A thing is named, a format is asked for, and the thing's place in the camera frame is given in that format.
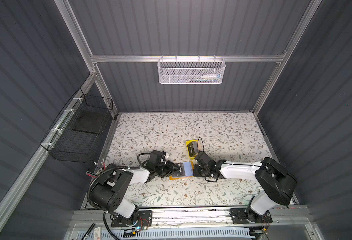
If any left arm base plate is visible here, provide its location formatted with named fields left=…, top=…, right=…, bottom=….
left=111, top=209, right=153, bottom=228

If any yellow leather card holder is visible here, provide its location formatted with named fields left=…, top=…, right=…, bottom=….
left=169, top=161, right=194, bottom=180

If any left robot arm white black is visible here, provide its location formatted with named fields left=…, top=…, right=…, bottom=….
left=87, top=151, right=180, bottom=222

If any white small box foreground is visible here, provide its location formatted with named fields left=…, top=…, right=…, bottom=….
left=93, top=227, right=102, bottom=240

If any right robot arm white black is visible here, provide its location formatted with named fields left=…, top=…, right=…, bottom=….
left=194, top=151, right=297, bottom=223

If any yellow plastic card tray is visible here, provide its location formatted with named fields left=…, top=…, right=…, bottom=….
left=185, top=140, right=199, bottom=159

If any aluminium front rail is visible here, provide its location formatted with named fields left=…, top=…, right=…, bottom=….
left=69, top=205, right=313, bottom=229

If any black corrugated cable left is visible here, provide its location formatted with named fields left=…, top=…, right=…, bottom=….
left=86, top=152, right=153, bottom=240

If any black wire mesh basket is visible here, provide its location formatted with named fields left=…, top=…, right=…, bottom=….
left=41, top=91, right=114, bottom=164

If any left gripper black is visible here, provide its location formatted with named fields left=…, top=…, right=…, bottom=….
left=154, top=160, right=179, bottom=178

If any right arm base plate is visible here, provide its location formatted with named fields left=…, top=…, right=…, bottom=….
left=229, top=208, right=273, bottom=224

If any black pad in basket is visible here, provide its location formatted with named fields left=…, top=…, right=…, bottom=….
left=72, top=111, right=110, bottom=135

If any white wire mesh basket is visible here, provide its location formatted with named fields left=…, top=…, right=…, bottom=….
left=157, top=58, right=226, bottom=85

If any white tube in basket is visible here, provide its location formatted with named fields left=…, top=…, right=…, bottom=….
left=199, top=74, right=222, bottom=81

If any stack of credit cards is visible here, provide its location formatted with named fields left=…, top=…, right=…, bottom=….
left=187, top=141, right=199, bottom=157

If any black pen foreground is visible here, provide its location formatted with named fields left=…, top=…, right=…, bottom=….
left=81, top=223, right=95, bottom=240

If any pen holder with pens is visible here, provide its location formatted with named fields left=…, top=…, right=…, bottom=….
left=86, top=159, right=107, bottom=179

